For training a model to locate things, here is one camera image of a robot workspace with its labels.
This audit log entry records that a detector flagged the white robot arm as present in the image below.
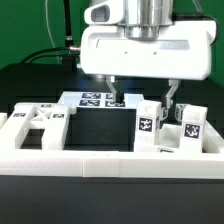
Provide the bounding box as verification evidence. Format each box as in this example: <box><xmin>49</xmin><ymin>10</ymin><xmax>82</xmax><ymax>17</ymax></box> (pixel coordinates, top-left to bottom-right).
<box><xmin>80</xmin><ymin>0</ymin><xmax>218</xmax><ymax>108</ymax></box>

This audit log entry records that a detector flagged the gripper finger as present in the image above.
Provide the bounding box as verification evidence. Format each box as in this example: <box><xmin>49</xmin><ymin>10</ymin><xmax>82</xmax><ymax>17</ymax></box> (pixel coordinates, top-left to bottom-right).
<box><xmin>162</xmin><ymin>79</ymin><xmax>180</xmax><ymax>109</ymax></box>
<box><xmin>106</xmin><ymin>76</ymin><xmax>124</xmax><ymax>103</ymax></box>

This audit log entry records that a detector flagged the white chair back frame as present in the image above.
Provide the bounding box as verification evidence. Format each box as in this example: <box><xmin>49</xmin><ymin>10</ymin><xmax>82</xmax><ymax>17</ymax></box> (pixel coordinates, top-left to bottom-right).
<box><xmin>0</xmin><ymin>103</ymin><xmax>77</xmax><ymax>151</ymax></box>

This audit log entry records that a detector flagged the thin white cable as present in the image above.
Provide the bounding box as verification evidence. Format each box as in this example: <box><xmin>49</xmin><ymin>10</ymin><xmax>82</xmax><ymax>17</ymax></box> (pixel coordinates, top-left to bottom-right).
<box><xmin>45</xmin><ymin>0</ymin><xmax>63</xmax><ymax>65</ymax></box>

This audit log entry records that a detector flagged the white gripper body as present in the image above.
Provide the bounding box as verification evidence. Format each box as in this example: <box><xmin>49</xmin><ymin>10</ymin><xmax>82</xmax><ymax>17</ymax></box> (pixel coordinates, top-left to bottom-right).
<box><xmin>80</xmin><ymin>0</ymin><xmax>214</xmax><ymax>80</ymax></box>

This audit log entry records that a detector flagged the white tagged cube right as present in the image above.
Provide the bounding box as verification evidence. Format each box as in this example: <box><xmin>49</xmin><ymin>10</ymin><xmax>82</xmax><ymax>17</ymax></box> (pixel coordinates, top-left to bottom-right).
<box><xmin>175</xmin><ymin>104</ymin><xmax>186</xmax><ymax>122</ymax></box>

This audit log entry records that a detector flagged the white U-shaped fence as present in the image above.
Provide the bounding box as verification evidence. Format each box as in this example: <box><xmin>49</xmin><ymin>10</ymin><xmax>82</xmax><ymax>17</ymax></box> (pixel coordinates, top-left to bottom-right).
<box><xmin>0</xmin><ymin>112</ymin><xmax>224</xmax><ymax>178</ymax></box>

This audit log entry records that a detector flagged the white marker sheet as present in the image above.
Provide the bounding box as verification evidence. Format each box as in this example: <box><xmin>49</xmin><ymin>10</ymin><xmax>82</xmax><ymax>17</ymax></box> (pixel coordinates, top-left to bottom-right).
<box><xmin>58</xmin><ymin>91</ymin><xmax>144</xmax><ymax>109</ymax></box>

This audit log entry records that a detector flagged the black cable bundle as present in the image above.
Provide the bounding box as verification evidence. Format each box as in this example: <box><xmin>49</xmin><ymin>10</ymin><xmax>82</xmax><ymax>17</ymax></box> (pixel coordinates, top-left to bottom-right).
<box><xmin>20</xmin><ymin>0</ymin><xmax>84</xmax><ymax>65</ymax></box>

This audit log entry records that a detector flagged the white tagged cube left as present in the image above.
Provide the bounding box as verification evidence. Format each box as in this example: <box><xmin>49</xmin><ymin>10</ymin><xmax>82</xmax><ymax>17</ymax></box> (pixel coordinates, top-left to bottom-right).
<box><xmin>161</xmin><ymin>107</ymin><xmax>168</xmax><ymax>121</ymax></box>

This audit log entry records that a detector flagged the white tagged cube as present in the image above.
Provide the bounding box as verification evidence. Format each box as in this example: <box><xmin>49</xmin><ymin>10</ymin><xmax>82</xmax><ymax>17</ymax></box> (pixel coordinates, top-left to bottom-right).
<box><xmin>161</xmin><ymin>107</ymin><xmax>168</xmax><ymax>121</ymax></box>
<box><xmin>175</xmin><ymin>104</ymin><xmax>186</xmax><ymax>122</ymax></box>

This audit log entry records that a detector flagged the white chair seat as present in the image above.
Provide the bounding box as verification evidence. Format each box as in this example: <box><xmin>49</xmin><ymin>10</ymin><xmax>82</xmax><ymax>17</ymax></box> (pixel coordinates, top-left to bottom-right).
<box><xmin>157</xmin><ymin>124</ymin><xmax>186</xmax><ymax>154</ymax></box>

